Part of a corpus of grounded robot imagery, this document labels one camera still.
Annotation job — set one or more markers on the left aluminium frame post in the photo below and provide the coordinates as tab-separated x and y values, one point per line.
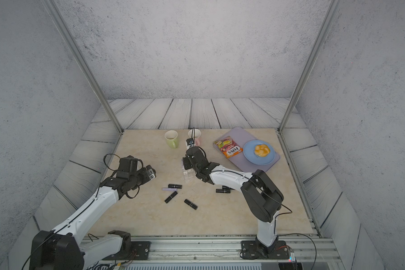
69	40

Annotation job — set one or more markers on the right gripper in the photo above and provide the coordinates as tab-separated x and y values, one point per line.
186	161

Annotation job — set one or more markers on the black lipstick upper left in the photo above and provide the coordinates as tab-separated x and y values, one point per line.
175	186

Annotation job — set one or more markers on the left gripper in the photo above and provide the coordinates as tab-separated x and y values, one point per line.
147	176

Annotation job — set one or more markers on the blue plate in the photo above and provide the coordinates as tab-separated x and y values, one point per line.
248	151

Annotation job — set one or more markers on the green mug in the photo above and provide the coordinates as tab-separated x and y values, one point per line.
172	140

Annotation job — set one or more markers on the bread roll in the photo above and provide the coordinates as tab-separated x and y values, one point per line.
262	150

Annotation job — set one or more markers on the right aluminium frame post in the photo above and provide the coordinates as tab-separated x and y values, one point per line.
317	46

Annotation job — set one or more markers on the black lipstick centre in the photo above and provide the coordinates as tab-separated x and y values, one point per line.
191	204

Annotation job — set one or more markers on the purple lipstick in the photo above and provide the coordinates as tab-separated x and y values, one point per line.
169	189

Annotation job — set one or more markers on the candy bag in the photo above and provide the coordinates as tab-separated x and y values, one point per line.
228	147

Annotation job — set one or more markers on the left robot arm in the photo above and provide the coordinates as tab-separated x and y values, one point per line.
62	249

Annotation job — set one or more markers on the clear acrylic lipstick organizer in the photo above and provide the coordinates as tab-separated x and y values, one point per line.
188	171

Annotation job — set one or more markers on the aluminium frame post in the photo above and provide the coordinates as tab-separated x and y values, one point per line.
317	46
69	40

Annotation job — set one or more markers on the pink mug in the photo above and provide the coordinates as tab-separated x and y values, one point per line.
195	135

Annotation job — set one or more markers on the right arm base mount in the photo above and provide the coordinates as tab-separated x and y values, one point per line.
251	250

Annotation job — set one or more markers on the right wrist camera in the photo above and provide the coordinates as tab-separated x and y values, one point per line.
190	142

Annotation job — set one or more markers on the aluminium rail front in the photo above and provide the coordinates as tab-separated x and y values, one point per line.
307	253

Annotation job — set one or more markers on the black lipstick left diagonal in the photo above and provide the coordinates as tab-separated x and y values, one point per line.
171	196

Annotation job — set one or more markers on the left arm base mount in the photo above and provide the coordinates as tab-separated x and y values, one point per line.
136	249

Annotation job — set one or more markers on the black lipstick right lower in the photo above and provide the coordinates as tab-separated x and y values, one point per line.
224	191

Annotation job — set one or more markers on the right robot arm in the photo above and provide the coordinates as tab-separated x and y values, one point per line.
261	195

